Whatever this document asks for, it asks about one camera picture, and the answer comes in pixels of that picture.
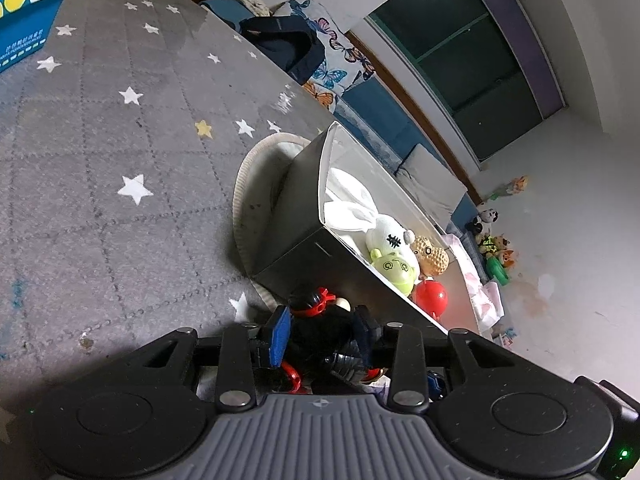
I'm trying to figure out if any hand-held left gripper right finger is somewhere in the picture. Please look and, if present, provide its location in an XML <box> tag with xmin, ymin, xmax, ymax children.
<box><xmin>352</xmin><ymin>305</ymin><xmax>521</xmax><ymax>414</ymax></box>

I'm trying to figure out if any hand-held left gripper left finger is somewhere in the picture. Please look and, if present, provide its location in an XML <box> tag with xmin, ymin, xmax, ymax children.
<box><xmin>125</xmin><ymin>305</ymin><xmax>293</xmax><ymax>411</ymax></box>

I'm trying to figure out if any black-haired doll figure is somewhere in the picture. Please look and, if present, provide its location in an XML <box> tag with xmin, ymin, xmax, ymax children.
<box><xmin>272</xmin><ymin>286</ymin><xmax>388</xmax><ymax>396</ymax></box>

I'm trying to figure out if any green round toy figure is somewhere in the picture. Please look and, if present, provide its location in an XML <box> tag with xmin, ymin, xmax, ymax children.
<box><xmin>369</xmin><ymin>250</ymin><xmax>421</xmax><ymax>297</ymax></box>

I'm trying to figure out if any red round toy figure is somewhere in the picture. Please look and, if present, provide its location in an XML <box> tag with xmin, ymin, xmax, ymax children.
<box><xmin>411</xmin><ymin>280</ymin><xmax>448</xmax><ymax>322</ymax></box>

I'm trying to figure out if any beige peanut toy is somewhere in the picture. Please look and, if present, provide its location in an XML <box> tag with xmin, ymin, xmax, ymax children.
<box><xmin>410</xmin><ymin>234</ymin><xmax>450</xmax><ymax>278</ymax></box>

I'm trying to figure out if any white plush toy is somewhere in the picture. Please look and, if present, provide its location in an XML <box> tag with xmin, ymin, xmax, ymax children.
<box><xmin>324</xmin><ymin>167</ymin><xmax>418</xmax><ymax>266</ymax></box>

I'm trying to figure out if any white round woven tray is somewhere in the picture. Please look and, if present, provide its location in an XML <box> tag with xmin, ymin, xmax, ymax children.
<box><xmin>232</xmin><ymin>131</ymin><xmax>317</xmax><ymax>311</ymax></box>

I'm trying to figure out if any pile of plush toys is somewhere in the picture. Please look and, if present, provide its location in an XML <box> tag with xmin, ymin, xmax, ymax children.
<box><xmin>465</xmin><ymin>207</ymin><xmax>521</xmax><ymax>288</ymax></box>

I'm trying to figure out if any grey cushion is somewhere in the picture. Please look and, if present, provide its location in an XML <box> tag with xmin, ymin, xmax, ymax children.
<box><xmin>394</xmin><ymin>142</ymin><xmax>471</xmax><ymax>226</ymax></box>

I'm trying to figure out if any orange green plush toy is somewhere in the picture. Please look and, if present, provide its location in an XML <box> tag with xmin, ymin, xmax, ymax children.
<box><xmin>487</xmin><ymin>175</ymin><xmax>531</xmax><ymax>202</ymax></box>

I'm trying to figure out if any grey star tablecloth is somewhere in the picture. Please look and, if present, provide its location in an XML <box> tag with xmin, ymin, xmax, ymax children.
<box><xmin>0</xmin><ymin>0</ymin><xmax>341</xmax><ymax>411</ymax></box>

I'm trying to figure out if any butterfly print pillow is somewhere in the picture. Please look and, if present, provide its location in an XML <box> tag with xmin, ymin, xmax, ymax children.
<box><xmin>285</xmin><ymin>0</ymin><xmax>378</xmax><ymax>113</ymax></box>

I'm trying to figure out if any dark backpack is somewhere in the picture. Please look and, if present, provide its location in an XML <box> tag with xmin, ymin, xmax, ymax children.
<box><xmin>239</xmin><ymin>12</ymin><xmax>327</xmax><ymax>83</ymax></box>

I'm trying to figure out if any green framed window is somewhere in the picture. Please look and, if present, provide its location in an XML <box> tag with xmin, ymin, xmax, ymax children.
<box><xmin>364</xmin><ymin>0</ymin><xmax>571</xmax><ymax>163</ymax></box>

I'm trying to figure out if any grey cloth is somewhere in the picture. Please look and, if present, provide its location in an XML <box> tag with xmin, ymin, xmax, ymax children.
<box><xmin>231</xmin><ymin>0</ymin><xmax>273</xmax><ymax>18</ymax></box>

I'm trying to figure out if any blue dotted tissue box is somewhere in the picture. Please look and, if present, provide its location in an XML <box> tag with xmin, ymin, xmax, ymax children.
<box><xmin>0</xmin><ymin>0</ymin><xmax>91</xmax><ymax>73</ymax></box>

